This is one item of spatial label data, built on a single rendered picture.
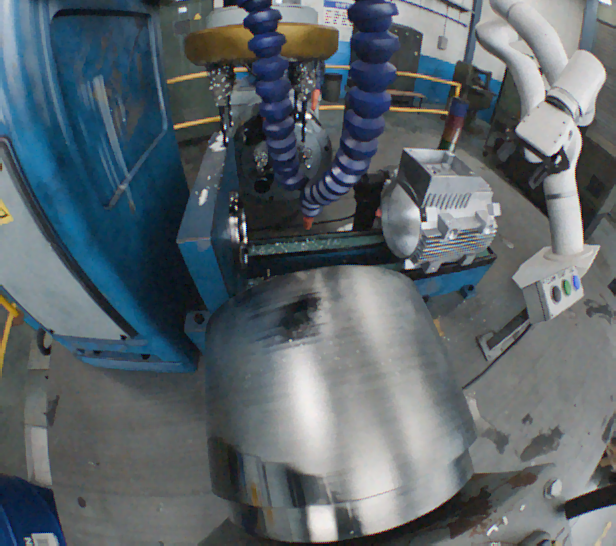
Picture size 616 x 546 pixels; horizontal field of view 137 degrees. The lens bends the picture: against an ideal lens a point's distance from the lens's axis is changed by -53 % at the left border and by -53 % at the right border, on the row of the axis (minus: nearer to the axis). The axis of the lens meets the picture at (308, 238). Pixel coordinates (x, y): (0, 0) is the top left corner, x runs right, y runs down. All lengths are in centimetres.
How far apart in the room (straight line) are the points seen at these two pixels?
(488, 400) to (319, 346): 55
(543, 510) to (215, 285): 39
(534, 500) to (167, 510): 54
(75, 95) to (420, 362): 37
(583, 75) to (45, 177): 75
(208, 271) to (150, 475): 44
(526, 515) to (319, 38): 42
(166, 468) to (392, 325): 50
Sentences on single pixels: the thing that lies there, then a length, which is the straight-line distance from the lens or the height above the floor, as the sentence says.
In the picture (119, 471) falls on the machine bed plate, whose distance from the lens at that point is 64.
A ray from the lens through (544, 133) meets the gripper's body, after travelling 54.
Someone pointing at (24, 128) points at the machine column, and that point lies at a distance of 25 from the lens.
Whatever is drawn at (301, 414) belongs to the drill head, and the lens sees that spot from 16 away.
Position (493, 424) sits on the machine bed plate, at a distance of 67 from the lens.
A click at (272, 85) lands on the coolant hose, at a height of 129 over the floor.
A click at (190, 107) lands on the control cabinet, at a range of 352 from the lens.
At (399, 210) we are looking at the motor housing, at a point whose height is 98.
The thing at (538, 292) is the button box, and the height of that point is 106.
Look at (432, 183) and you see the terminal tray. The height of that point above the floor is 113.
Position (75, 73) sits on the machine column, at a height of 133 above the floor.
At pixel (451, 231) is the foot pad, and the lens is 46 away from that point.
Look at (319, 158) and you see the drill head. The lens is 62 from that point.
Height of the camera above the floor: 132
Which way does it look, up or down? 44 degrees down
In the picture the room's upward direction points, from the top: 3 degrees clockwise
